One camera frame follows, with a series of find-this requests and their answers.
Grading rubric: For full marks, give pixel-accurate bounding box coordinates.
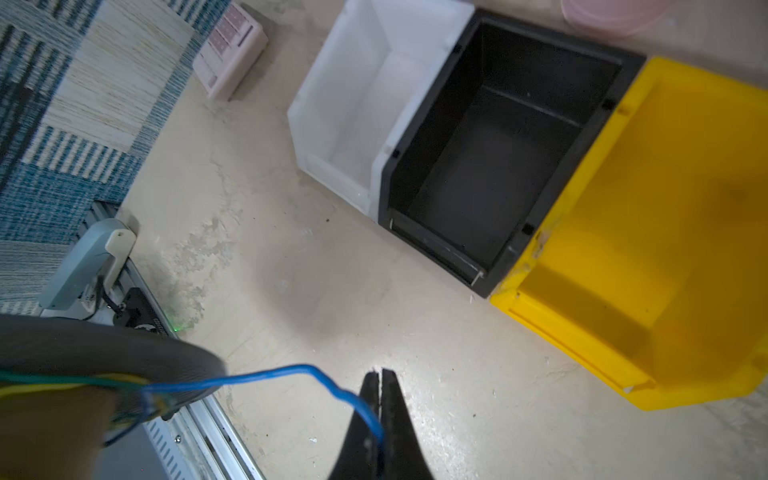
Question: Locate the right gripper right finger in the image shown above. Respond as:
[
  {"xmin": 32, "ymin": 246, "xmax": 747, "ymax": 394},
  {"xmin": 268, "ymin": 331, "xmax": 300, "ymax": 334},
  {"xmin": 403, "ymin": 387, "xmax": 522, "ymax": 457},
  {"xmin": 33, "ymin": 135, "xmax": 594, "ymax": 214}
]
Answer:
[{"xmin": 380, "ymin": 369, "xmax": 433, "ymax": 480}]

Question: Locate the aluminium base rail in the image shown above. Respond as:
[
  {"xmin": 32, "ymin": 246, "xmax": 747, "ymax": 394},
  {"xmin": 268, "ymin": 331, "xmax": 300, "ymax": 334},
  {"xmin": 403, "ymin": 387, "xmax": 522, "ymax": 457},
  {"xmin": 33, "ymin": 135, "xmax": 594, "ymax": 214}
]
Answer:
[{"xmin": 77, "ymin": 201, "xmax": 265, "ymax": 480}]

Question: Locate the pink pen cup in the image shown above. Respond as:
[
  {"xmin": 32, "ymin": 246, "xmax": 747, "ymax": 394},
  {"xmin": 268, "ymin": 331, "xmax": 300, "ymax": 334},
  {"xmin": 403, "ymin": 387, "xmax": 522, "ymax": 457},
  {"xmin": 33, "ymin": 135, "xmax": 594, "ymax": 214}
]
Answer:
[{"xmin": 561, "ymin": 0, "xmax": 675, "ymax": 38}]

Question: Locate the yellow plastic bin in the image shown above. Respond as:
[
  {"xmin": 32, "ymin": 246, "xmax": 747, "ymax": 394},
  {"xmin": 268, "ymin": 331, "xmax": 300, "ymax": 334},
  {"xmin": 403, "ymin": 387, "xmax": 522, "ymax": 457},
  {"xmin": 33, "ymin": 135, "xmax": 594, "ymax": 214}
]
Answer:
[{"xmin": 491, "ymin": 58, "xmax": 767, "ymax": 410}]

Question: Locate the black plastic bin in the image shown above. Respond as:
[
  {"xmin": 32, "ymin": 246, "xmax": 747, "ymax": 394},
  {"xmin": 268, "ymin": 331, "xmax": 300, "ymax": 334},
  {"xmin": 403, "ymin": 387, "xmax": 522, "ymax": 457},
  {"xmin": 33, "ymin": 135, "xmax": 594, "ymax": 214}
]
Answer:
[{"xmin": 378, "ymin": 9, "xmax": 646, "ymax": 297}]

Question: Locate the blue ethernet cable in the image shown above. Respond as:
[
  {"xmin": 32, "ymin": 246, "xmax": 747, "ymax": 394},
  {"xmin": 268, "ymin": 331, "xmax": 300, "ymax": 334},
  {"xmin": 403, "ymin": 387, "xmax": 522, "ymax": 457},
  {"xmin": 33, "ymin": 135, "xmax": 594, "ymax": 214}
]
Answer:
[{"xmin": 101, "ymin": 363, "xmax": 385, "ymax": 449}]

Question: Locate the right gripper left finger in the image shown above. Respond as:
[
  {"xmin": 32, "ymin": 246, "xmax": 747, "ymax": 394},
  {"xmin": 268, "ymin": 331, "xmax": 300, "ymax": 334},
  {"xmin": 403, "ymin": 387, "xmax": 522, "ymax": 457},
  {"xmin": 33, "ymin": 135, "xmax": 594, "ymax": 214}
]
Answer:
[{"xmin": 328, "ymin": 371, "xmax": 380, "ymax": 480}]

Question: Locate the white plastic bin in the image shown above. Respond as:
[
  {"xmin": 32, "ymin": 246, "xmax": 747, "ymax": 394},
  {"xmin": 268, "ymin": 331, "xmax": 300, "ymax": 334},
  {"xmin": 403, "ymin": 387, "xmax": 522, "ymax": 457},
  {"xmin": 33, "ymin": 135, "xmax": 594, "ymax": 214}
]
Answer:
[{"xmin": 288, "ymin": 1, "xmax": 475, "ymax": 220}]

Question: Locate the grey filament spool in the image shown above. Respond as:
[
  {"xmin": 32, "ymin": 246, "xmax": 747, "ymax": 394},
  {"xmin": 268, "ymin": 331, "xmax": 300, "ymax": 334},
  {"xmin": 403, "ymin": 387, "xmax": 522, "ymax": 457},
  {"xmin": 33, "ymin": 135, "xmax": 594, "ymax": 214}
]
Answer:
[{"xmin": 0, "ymin": 314, "xmax": 229, "ymax": 480}]

